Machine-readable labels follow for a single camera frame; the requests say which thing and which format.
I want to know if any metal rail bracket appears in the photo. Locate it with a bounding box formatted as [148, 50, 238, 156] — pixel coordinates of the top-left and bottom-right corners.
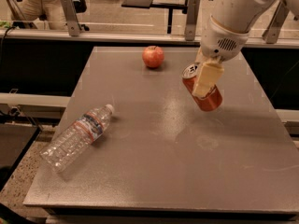
[184, 0, 200, 41]
[60, 0, 81, 36]
[262, 2, 290, 44]

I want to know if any red apple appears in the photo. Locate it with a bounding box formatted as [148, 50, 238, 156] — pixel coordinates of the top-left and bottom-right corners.
[142, 46, 164, 68]

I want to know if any red coke can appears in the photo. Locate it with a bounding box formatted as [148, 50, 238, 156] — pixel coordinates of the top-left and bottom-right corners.
[181, 63, 223, 112]

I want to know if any middle metal rail bracket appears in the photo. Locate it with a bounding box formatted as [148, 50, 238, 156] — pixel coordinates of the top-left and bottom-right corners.
[184, 0, 200, 41]

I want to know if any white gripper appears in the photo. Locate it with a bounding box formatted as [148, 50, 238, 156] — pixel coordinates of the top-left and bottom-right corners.
[192, 16, 249, 97]

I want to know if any clear plastic water bottle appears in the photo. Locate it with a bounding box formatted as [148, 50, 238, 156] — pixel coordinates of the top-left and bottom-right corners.
[40, 105, 115, 173]

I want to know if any left metal rail bracket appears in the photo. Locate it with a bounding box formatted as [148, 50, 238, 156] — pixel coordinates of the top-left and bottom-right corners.
[60, 0, 81, 36]

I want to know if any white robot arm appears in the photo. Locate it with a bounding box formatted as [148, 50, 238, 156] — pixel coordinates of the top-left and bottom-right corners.
[192, 0, 299, 97]

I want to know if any black side table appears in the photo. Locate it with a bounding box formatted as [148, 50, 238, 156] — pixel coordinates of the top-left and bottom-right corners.
[0, 124, 40, 190]

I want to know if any seated person in khaki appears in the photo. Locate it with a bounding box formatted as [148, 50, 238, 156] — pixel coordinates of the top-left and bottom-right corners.
[20, 0, 66, 30]

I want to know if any right metal rail bracket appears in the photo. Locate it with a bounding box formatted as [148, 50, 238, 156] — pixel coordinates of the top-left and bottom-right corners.
[262, 2, 290, 44]

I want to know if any black cable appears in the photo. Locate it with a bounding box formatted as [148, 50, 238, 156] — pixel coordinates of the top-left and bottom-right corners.
[0, 26, 16, 63]

